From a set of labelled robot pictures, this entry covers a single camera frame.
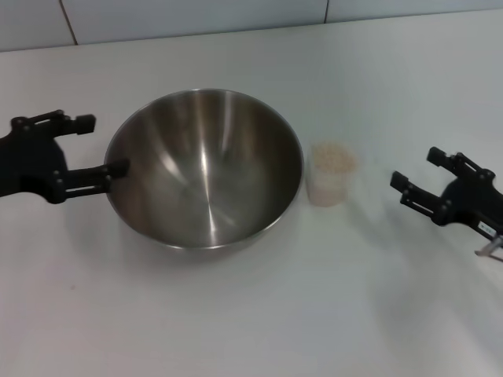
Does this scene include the stainless steel mixing bowl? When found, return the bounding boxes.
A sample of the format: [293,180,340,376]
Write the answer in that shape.
[105,89,306,251]

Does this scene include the clear plastic cup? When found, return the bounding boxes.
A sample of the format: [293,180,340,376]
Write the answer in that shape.
[310,141,361,207]

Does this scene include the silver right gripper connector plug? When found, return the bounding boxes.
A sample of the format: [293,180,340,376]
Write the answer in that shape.
[472,233,503,261]

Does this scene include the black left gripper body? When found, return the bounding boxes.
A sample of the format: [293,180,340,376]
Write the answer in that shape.
[0,117,72,205]

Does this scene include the beige rice grains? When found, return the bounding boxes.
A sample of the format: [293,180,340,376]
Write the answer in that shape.
[313,141,359,173]

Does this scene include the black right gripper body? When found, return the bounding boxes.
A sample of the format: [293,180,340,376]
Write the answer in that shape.
[435,170,503,240]

